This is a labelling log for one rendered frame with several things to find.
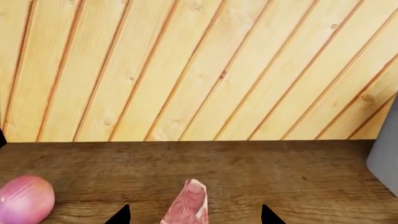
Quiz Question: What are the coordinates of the red onion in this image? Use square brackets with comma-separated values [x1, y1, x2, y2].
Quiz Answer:
[0, 175, 56, 224]

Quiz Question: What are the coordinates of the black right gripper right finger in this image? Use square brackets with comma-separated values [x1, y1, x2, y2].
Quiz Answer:
[261, 203, 287, 224]

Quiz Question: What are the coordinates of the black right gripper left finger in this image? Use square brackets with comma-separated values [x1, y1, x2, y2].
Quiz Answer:
[104, 203, 132, 224]

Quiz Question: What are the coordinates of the raw steak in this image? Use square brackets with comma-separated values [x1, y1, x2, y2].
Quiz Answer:
[159, 179, 210, 224]

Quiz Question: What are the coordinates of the grey appliance body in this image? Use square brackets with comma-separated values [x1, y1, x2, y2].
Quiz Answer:
[365, 93, 398, 199]

